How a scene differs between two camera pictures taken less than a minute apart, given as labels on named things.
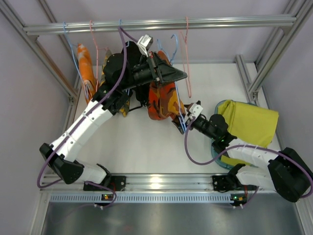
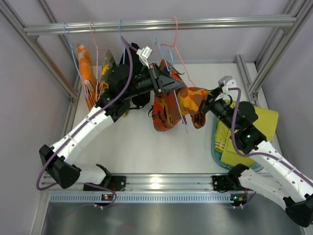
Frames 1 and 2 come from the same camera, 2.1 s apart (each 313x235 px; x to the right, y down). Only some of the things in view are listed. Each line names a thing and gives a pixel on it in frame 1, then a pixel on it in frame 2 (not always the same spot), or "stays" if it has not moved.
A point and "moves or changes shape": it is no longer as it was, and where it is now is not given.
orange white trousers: x=87 y=74 stays
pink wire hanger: x=186 y=60 -> x=159 y=44
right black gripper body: x=190 y=121 -> x=212 y=97
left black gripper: x=154 y=69 -> x=156 y=80
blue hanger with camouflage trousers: x=170 y=60 moves or changes shape
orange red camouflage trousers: x=164 y=101 moves or changes shape
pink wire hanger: x=98 y=49 stays
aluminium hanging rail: x=45 y=30 stays
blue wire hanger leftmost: x=63 y=23 stays
